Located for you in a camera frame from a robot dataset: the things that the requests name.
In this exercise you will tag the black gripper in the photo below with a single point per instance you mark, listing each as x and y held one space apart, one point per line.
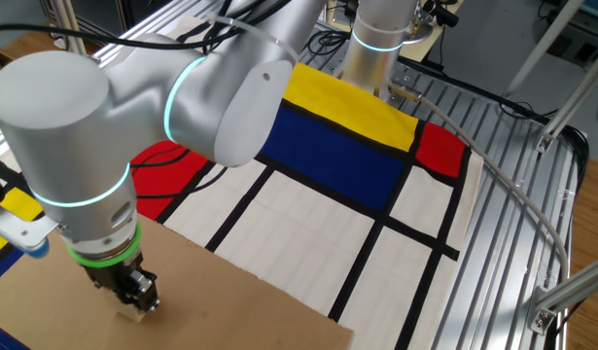
114 274

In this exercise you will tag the light wooden block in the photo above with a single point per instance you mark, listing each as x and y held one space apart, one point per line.
133 314

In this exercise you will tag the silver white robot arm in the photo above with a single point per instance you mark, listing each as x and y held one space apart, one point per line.
60 121

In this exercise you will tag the brown cardboard sheet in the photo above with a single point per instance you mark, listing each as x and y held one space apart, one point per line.
230 301

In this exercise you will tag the colourful Mondrian pattern cloth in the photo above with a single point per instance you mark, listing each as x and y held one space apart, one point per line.
303 233

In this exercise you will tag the beige wooden board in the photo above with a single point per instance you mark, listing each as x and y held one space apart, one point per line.
427 48

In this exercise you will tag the white diagonal bar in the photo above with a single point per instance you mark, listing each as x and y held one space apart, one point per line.
541 44

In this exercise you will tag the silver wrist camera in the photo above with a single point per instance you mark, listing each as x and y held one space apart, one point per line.
16 228

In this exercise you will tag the aluminium frame post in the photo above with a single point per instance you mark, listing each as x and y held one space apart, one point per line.
67 24

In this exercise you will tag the black camera on mount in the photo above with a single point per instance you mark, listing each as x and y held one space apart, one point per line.
442 13

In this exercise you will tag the aluminium frame brace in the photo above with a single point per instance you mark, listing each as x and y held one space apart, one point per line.
571 289
571 104

